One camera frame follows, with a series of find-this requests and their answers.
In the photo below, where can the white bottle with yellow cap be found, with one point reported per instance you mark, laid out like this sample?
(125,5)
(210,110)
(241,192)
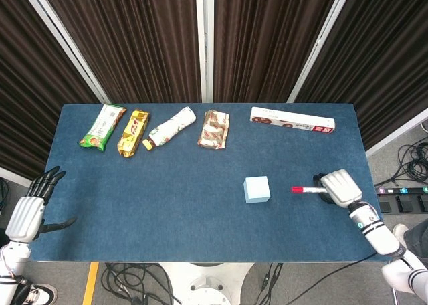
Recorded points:
(172,127)

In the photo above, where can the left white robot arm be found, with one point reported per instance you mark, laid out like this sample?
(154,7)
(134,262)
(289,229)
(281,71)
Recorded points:
(11,265)

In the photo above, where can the yellow snack packet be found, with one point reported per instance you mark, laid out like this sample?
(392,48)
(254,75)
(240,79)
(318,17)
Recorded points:
(132,134)

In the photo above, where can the black and white sneaker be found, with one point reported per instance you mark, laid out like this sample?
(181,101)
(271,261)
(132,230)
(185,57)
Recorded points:
(41,293)

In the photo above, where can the long white red box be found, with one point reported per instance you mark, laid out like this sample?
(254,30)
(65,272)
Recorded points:
(291,119)

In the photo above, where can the blue table cloth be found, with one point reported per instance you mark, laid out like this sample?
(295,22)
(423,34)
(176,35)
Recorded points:
(167,201)

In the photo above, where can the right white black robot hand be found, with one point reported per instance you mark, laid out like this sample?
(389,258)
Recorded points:
(341,188)

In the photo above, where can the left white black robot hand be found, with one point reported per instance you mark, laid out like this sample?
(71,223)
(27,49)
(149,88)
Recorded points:
(26,218)

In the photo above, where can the brown and white snack wrapper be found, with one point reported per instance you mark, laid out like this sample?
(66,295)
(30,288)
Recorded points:
(214,130)

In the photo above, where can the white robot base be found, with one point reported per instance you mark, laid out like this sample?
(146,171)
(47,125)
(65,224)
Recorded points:
(207,281)

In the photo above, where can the light blue foam cube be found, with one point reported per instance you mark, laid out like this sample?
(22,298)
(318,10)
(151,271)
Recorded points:
(257,189)

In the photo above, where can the dark trouser leg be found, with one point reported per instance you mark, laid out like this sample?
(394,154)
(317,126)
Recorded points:
(418,238)

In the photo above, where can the red and white marker pen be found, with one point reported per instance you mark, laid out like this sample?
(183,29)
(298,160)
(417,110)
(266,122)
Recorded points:
(302,190)

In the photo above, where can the white partition frame post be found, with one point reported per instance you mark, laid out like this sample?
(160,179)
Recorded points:
(204,44)
(67,41)
(320,44)
(401,131)
(10,175)

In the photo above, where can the green snack packet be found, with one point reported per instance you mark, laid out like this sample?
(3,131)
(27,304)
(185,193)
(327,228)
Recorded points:
(102,127)

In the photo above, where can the dark brown fabric partition panel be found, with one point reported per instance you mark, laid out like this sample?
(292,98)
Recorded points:
(133,34)
(384,51)
(26,84)
(267,34)

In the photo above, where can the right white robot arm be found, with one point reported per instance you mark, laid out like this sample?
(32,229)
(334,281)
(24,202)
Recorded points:
(378,233)

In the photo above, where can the yellow floor tape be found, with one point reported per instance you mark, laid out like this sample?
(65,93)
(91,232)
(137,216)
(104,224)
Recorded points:
(90,285)

